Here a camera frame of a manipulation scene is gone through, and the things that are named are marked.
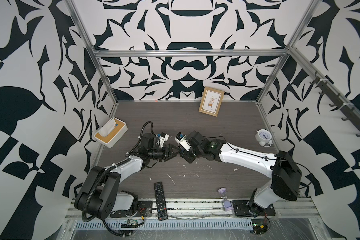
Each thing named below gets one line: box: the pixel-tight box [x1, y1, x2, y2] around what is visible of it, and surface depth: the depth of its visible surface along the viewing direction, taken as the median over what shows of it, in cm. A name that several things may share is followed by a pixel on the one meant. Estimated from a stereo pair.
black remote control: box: [153, 181, 168, 222], surface depth 77 cm
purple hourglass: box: [217, 187, 234, 212], surface depth 77 cm
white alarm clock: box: [255, 128, 273, 148], surface depth 99 cm
